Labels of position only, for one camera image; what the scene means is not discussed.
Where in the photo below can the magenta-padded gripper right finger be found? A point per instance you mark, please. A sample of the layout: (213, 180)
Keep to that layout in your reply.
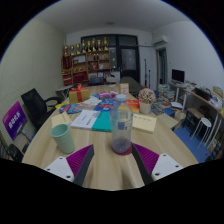
(164, 165)

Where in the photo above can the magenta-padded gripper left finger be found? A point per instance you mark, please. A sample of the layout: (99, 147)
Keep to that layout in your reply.
(59, 166)

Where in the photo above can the clear plastic water bottle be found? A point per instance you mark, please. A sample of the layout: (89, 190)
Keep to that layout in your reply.
(121, 126)

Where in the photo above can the pale green cup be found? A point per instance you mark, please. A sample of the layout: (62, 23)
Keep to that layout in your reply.
(64, 140)

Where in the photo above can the flat round red coaster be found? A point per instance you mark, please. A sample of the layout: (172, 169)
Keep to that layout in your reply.
(129, 151)

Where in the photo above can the low wooden side table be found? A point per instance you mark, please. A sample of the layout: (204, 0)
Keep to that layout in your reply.
(167, 120)

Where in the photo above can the wide beige book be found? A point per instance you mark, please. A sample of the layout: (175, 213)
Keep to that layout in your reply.
(145, 123)

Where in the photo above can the small beige book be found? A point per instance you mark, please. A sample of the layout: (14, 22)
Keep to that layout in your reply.
(61, 119)

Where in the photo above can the black chair with slim back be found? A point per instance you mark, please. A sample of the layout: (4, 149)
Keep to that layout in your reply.
(11, 153)

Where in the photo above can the white book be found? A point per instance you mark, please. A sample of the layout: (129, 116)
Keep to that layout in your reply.
(85, 119)

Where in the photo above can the white round stool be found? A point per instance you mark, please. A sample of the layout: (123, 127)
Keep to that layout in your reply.
(202, 122)

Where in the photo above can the blue and red brochure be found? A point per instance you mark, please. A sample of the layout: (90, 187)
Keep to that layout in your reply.
(69, 108)

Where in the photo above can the brown wooden stool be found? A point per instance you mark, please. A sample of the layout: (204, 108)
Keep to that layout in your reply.
(194, 112)

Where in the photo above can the teal book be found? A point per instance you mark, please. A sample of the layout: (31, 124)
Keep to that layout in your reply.
(102, 122)

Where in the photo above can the purple sign board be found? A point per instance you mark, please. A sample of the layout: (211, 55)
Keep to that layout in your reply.
(14, 120)

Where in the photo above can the black office chair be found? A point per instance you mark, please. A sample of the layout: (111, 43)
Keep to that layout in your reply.
(33, 106)

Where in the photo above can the pink flowers in white pot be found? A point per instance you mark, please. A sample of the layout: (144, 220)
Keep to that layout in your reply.
(146, 98)

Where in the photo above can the gold gift box red ribbon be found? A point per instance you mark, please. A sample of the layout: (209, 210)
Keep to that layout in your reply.
(79, 95)

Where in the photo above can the long cluttered wooden desk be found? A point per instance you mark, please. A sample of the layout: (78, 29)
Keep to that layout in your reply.
(206, 100)

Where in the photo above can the small white round table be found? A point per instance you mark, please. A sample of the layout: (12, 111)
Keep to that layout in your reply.
(64, 87)

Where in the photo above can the small pale pink box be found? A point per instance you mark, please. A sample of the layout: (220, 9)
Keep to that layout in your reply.
(124, 88)

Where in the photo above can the grey armchair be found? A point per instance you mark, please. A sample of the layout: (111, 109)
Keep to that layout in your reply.
(133, 83)

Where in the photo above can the black computer monitor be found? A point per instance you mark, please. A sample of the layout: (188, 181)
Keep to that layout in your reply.
(178, 75)

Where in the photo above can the black microphone stand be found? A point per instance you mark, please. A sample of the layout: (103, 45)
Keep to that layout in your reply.
(145, 73)

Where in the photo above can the wooden shelf unit with trophies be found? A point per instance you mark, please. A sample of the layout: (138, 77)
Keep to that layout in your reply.
(85, 63)

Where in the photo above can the black framed glass door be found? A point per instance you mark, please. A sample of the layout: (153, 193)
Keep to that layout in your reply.
(128, 60)

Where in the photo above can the white wall air conditioner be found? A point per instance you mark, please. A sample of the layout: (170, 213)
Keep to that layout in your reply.
(160, 40)

